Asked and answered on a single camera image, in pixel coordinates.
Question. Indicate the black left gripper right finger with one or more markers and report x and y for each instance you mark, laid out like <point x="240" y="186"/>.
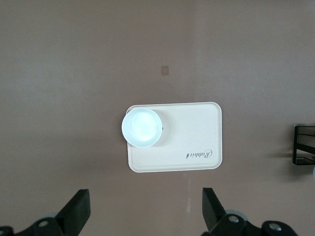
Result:
<point x="214" y="214"/>

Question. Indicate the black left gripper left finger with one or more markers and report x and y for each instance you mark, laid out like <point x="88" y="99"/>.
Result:
<point x="73" y="216"/>

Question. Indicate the beige plastic tray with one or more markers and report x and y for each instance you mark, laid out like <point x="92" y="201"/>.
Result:
<point x="192" y="132"/>

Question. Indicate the white bowl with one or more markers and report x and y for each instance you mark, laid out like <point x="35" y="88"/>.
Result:
<point x="141" y="127"/>

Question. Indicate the small brown tape patch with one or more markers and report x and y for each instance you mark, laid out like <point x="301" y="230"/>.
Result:
<point x="164" y="70"/>

